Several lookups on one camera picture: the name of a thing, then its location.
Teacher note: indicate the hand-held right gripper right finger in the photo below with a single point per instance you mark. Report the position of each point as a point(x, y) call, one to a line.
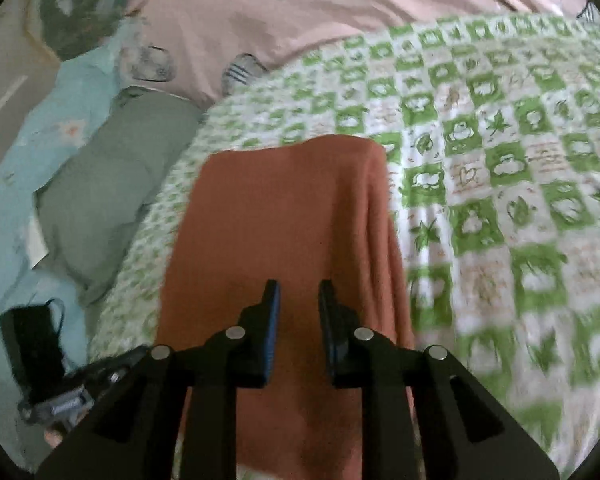
point(328, 332)

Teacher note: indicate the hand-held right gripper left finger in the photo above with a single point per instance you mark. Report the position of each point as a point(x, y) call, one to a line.
point(272, 332)

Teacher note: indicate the rust orange knit sweater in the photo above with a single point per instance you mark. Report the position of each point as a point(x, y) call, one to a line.
point(285, 220)

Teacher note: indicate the person's left hand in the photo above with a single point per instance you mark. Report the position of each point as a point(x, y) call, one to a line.
point(56, 437)

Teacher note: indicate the light blue floral bedsheet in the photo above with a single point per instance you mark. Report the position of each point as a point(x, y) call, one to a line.
point(10, 260)

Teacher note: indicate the white paper sheet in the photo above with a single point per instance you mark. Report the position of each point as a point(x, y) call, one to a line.
point(37, 245)

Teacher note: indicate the sage green pillow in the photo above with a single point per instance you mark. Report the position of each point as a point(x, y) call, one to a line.
point(105, 185)

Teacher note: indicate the green checkered blanket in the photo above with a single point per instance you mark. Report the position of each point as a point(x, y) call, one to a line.
point(505, 185)

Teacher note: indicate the pink quilt with plaid hearts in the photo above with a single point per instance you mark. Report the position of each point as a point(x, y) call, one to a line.
point(230, 25)

